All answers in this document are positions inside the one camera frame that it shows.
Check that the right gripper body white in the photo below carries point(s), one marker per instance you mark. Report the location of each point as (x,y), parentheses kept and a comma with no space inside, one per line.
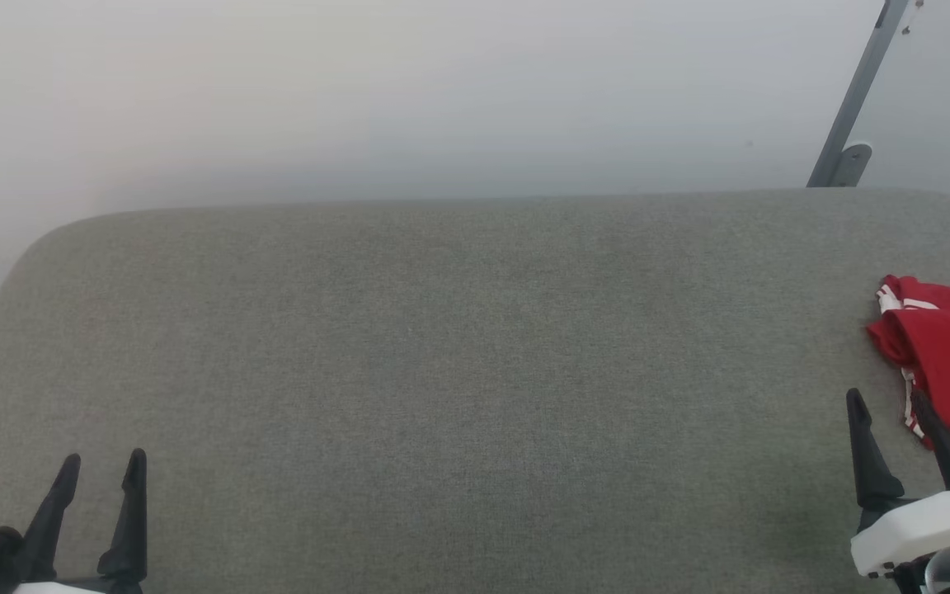
(920,528)

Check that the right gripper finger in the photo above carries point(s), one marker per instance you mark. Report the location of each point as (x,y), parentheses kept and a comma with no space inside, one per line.
(945,450)
(869,462)

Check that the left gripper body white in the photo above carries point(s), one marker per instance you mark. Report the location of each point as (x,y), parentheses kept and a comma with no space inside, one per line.
(71,587)

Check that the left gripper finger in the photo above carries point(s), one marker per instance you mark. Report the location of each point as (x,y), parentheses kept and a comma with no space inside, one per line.
(50,520)
(127,520)

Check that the grey fabric sofa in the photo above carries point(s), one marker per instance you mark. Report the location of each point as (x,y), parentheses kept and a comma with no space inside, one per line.
(442,371)

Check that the grey metal pole with bracket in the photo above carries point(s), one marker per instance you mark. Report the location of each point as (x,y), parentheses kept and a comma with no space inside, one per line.
(854,107)

